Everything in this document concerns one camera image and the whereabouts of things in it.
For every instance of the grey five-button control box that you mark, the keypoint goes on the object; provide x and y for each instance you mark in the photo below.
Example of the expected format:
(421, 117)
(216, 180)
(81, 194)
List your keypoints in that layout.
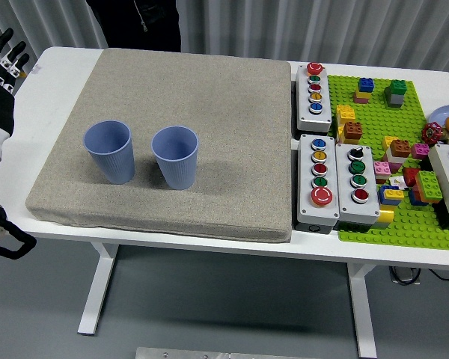
(306, 187)
(305, 112)

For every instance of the green studded baseplate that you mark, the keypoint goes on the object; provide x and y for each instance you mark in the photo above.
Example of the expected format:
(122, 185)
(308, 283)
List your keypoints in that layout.
(378, 116)

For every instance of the light blue plate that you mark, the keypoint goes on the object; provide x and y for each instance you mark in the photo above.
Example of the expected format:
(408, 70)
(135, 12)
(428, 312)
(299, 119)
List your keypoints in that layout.
(440, 112)

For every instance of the blue ribbed plastic cup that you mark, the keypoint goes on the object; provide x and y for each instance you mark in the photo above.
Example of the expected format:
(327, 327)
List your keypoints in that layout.
(177, 164)
(110, 157)

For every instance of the pink toy brick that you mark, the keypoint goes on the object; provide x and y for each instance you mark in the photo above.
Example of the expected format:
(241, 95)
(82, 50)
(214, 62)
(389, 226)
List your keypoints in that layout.
(360, 100)
(381, 168)

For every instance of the small green toy brick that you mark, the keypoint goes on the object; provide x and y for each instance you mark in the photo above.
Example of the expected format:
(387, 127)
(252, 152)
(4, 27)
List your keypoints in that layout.
(399, 86)

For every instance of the person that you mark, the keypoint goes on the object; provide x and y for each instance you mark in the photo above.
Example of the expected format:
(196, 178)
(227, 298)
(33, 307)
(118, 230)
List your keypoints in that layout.
(134, 22)

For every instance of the white pleated curtain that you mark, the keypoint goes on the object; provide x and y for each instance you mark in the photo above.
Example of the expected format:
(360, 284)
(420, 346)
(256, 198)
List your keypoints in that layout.
(284, 22)

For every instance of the brass valve red handwheel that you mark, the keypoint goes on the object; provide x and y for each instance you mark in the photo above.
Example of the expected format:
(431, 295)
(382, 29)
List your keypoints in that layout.
(431, 132)

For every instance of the grey toy brick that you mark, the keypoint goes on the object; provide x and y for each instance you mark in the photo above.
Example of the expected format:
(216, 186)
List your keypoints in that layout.
(395, 100)

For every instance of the blue toy brick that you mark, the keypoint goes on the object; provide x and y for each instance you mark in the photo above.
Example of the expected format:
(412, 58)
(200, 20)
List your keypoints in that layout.
(366, 84)
(384, 200)

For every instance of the magenta toy brick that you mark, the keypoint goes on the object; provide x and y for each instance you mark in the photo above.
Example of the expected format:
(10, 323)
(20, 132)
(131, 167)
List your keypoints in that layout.
(420, 150)

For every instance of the white paper label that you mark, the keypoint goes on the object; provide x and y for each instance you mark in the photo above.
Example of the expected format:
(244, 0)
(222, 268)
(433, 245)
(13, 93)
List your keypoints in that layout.
(396, 182)

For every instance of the red toy brick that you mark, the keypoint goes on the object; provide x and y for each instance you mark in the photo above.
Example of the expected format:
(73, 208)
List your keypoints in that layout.
(411, 175)

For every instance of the brown toy brick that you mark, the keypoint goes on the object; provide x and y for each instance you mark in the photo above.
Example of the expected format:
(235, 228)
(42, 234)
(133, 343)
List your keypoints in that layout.
(400, 148)
(353, 130)

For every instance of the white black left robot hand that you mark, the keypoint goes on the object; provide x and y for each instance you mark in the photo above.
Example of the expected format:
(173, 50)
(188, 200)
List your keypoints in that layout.
(0, 108)

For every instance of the grey control box green buttons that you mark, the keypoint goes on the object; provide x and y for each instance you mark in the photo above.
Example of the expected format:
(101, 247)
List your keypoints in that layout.
(445, 175)

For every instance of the yellow round toy brick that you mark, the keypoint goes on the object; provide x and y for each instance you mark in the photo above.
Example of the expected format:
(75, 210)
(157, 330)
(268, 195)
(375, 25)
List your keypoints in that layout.
(385, 216)

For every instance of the grey selector switch control box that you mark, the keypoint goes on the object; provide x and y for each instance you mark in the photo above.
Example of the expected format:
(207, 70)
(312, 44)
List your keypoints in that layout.
(370, 209)

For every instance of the large green toy brick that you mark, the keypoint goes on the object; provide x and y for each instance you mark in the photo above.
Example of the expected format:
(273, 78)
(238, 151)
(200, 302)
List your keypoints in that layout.
(429, 184)

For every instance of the grey-brown fabric mat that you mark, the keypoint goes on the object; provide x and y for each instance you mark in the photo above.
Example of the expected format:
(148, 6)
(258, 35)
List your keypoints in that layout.
(217, 123)

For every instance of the white table leg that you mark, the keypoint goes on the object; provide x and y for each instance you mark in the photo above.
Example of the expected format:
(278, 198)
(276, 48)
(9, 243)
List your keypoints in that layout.
(363, 318)
(95, 291)

